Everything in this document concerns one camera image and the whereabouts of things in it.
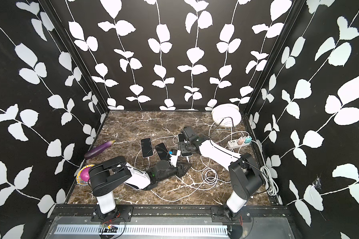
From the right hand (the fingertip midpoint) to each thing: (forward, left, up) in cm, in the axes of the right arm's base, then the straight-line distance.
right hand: (182, 144), depth 90 cm
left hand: (-12, -5, -1) cm, 13 cm away
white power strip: (+5, -34, -8) cm, 36 cm away
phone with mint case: (+3, 0, +1) cm, 3 cm away
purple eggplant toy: (-1, +54, -6) cm, 55 cm away
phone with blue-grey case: (+2, +24, -9) cm, 26 cm away
